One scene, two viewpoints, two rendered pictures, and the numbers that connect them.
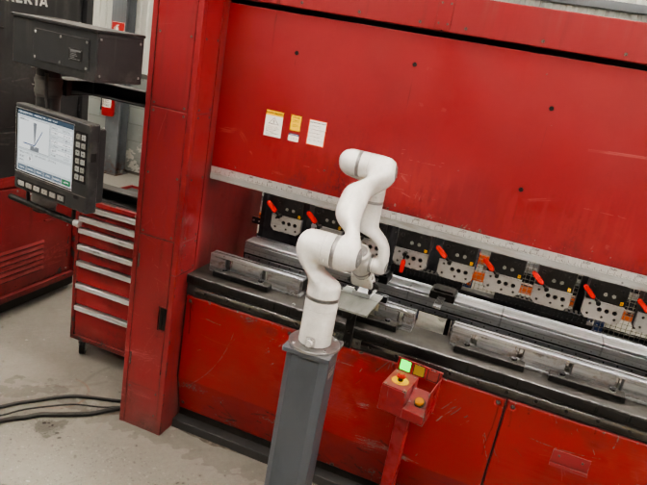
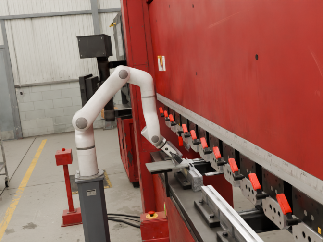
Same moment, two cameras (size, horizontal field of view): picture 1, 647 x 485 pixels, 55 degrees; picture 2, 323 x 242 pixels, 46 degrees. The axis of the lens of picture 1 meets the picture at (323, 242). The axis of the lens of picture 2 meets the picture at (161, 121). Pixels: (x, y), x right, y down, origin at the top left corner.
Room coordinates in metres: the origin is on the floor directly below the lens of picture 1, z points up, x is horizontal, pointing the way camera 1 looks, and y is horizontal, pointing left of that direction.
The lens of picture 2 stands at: (1.43, -2.41, 1.74)
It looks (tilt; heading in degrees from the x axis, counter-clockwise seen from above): 10 degrees down; 63
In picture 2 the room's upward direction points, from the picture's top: 5 degrees counter-clockwise
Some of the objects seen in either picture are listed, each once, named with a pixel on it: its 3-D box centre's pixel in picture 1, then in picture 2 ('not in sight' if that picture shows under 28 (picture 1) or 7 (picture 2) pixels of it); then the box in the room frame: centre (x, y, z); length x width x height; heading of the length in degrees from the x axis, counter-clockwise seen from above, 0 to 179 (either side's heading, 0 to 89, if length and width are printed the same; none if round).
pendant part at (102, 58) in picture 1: (72, 128); (100, 81); (2.59, 1.13, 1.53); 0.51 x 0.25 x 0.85; 63
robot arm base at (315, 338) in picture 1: (318, 320); (87, 161); (2.06, -0.03, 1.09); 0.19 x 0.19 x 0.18
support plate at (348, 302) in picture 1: (355, 300); (166, 164); (2.55, -0.19, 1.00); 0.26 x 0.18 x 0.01; 162
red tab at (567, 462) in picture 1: (570, 463); not in sight; (2.23, -1.16, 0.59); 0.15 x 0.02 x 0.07; 72
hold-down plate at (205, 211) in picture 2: (489, 356); (206, 212); (2.45, -0.79, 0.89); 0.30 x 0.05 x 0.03; 72
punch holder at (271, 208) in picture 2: not in sight; (284, 196); (2.27, -1.54, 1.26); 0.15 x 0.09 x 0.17; 72
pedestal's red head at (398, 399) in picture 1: (409, 390); (154, 223); (2.29, -0.46, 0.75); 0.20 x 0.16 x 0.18; 65
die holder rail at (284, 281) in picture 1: (257, 272); (172, 152); (2.86, 0.29, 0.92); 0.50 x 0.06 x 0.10; 72
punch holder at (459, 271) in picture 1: (458, 259); (199, 135); (2.57, -0.59, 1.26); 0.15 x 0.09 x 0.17; 72
